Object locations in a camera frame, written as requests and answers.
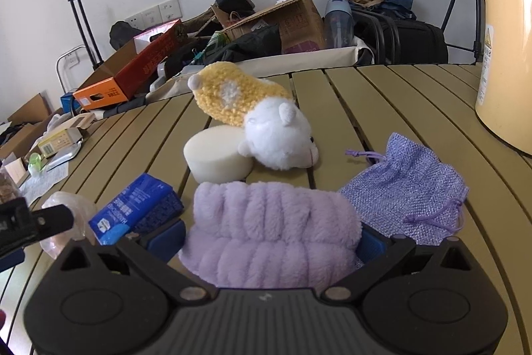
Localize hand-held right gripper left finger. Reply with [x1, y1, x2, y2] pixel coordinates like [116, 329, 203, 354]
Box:
[58, 220, 217, 303]

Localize lavender fluffy headband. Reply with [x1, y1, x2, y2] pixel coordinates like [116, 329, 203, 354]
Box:
[179, 181, 362, 289]

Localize khaki folding table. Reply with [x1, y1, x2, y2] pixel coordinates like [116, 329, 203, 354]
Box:
[0, 64, 532, 355]

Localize blue tissue packet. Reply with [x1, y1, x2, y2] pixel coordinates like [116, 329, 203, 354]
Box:
[88, 173, 184, 245]

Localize cream cylindrical appliance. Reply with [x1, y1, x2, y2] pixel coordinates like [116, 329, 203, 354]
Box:
[475, 0, 532, 156]

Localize grey-blue water bottle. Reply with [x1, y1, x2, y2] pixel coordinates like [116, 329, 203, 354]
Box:
[323, 0, 355, 50]

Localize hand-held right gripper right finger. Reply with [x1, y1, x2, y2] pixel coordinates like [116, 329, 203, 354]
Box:
[322, 225, 474, 303]

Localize white and yellow plush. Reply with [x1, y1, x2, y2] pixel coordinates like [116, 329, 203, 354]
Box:
[187, 63, 320, 171]

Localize black suitcase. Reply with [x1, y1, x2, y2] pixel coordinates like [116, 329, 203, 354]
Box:
[355, 12, 450, 65]

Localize silver foil packet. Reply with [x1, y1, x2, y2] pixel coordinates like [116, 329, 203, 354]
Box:
[46, 141, 84, 173]

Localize small beige box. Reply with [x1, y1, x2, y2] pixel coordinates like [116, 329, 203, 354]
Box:
[37, 126, 84, 156]

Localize orange cardboard box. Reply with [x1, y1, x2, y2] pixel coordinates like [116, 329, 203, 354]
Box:
[72, 19, 184, 110]

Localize open cardboard box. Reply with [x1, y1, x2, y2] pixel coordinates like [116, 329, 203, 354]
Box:
[212, 0, 327, 54]

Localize black bag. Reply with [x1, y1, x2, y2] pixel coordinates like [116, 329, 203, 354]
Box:
[110, 21, 144, 50]

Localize lavender drawstring pouch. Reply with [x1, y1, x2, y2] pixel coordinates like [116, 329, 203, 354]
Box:
[340, 132, 469, 245]

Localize pale pink translucent lump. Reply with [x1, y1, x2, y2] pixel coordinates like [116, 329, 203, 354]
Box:
[41, 191, 98, 258]

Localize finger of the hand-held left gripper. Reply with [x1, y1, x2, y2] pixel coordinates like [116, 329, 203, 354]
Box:
[28, 204, 75, 243]

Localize white paper sheet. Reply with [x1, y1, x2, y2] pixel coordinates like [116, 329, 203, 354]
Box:
[19, 161, 69, 202]

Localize white round sponge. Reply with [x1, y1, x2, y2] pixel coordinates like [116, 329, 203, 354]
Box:
[184, 126, 254, 184]

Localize white wall sockets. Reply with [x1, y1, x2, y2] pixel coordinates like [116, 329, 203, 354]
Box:
[125, 0, 181, 27]

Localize small black case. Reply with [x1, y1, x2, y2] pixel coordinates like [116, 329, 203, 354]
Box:
[216, 0, 256, 17]

